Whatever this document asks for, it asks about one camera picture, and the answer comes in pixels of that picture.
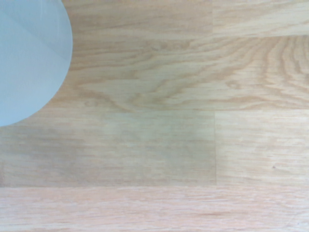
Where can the translucent pitcher with blue lid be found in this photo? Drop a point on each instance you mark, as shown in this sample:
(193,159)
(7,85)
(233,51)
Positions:
(29,60)

